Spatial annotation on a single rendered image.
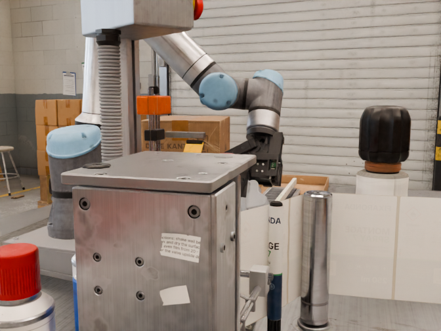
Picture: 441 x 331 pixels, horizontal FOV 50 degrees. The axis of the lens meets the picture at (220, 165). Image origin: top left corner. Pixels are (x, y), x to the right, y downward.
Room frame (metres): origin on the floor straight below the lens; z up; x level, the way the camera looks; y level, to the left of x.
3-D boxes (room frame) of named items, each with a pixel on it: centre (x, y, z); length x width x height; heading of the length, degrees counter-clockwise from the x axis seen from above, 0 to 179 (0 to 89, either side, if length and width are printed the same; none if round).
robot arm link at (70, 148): (1.05, 0.32, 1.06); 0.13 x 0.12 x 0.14; 175
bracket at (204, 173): (0.37, 0.04, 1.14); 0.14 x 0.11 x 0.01; 164
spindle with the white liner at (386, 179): (0.80, -0.28, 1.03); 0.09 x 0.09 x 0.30
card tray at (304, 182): (1.76, -0.27, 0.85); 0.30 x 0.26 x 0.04; 164
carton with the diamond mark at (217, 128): (1.55, 0.10, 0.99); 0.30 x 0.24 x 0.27; 173
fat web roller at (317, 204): (0.62, -0.13, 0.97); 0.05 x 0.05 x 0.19
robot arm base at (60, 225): (1.04, 0.31, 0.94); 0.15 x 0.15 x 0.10
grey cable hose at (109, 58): (0.67, 0.16, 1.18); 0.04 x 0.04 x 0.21
